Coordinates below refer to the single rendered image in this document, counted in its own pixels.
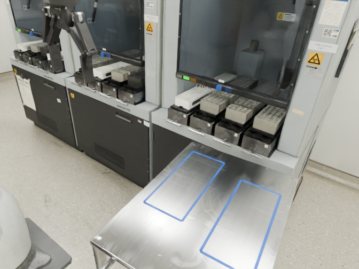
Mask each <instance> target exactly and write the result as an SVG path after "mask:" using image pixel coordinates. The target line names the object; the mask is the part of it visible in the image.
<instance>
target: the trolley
mask: <svg viewBox="0 0 359 269"><path fill-rule="evenodd" d="M298 180H299V179H298V178H295V177H292V176H290V175H287V174H284V173H282V172H279V171H276V170H273V169H270V168H267V167H264V166H261V165H259V164H256V163H253V162H250V161H247V160H244V159H241V158H239V157H236V156H233V155H230V154H227V153H224V152H221V151H218V150H216V149H213V148H210V147H207V146H204V145H201V144H199V143H195V142H193V141H192V142H191V143H190V144H189V145H188V146H187V147H186V148H185V149H184V150H183V151H182V152H181V153H180V154H179V155H177V156H176V157H175V158H174V159H173V160H172V161H171V162H170V163H169V164H168V165H167V166H166V167H165V168H164V169H163V170H162V171H161V172H160V173H159V174H158V175H157V176H156V177H155V178H154V179H153V180H152V181H151V182H149V183H148V184H147V185H146V186H145V187H144V188H143V189H142V190H141V191H140V192H139V193H138V194H137V195H136V196H135V197H134V198H133V199H132V200H131V201H130V202H129V203H128V204H127V205H126V206H125V207H124V208H122V209H121V210H120V211H119V212H118V213H117V214H116V215H115V216H114V217H113V218H112V219H111V220H110V221H109V222H108V223H107V224H106V225H105V226H104V227H103V228H102V229H101V230H100V231H99V232H98V233H97V234H95V235H94V236H93V237H92V238H91V239H90V244H91V245H92V248H93V254H94V258H95V263H96V269H109V268H110V267H111V266H112V265H113V264H114V263H115V261H117V262H118V263H120V264H121V265H123V266H124V267H126V268H128V269H274V266H275V262H276V258H277V255H278V251H279V247H280V244H281V241H282V237H283V234H284V230H285V226H286V222H287V219H288V215H289V213H290V208H291V205H292V201H293V198H294V194H295V190H296V187H297V184H298ZM106 255H108V256H109V257H110V259H109V260H108V261H107V257H106Z"/></svg>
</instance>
